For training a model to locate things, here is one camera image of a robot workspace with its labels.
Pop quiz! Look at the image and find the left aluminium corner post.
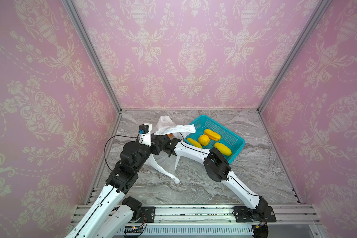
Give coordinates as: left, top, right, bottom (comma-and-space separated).
62, 0, 122, 115

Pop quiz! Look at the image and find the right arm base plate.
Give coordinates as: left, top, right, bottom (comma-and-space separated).
232, 206, 277, 223

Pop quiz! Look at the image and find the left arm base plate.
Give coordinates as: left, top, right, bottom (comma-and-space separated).
114, 206, 156, 223

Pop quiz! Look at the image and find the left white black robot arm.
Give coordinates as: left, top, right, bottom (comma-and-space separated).
67, 140, 153, 238

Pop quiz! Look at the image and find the white plastic bag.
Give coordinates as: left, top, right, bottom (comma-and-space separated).
138, 116, 196, 183

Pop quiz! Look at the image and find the right aluminium corner post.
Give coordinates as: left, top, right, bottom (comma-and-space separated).
257, 0, 332, 115

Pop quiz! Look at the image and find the aluminium front rail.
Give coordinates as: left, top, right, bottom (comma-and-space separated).
67, 204, 326, 238

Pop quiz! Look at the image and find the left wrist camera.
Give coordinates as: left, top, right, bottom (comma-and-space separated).
138, 123, 152, 147

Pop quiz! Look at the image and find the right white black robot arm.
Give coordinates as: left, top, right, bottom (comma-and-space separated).
151, 135, 268, 222

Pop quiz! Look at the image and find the yellow lemon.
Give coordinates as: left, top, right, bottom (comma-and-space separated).
198, 134, 210, 146

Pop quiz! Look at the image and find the yellow banana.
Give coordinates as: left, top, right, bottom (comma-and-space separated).
187, 138, 202, 149

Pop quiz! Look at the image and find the teal plastic basket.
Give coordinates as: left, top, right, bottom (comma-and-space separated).
184, 115, 245, 164

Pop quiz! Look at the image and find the aluminium corner post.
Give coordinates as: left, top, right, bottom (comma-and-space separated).
62, 0, 122, 115
257, 0, 332, 115

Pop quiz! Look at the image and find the orange yellow mango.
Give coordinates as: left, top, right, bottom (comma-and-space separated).
204, 129, 221, 141

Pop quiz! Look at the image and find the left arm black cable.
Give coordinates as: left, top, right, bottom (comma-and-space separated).
74, 135, 143, 238

